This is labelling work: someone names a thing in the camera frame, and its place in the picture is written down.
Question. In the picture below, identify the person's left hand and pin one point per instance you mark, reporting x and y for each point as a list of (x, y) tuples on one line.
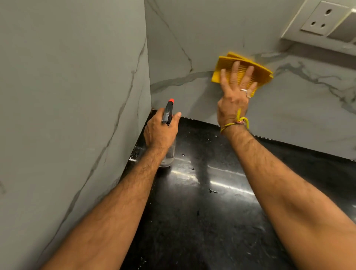
[(160, 133)]

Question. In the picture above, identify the person's right hand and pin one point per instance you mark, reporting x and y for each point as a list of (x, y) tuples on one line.
[(235, 100)]

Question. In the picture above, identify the clear spray bottle black trigger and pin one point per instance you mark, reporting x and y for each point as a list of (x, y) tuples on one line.
[(168, 111)]

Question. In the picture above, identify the yellow cleaning cloth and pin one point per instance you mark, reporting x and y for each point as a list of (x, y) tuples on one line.
[(258, 71)]

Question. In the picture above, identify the person's right forearm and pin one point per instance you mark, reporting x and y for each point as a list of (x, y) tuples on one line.
[(292, 200)]

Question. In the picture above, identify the person's left forearm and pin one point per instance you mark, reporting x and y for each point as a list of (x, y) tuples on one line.
[(103, 214)]

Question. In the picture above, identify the yellow thread wristband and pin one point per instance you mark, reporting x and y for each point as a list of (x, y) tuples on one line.
[(239, 121)]

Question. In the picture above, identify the black stone countertop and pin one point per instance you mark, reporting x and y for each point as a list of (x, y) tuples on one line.
[(222, 200)]

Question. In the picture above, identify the white wall switch panel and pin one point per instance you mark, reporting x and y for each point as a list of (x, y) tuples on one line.
[(325, 23)]

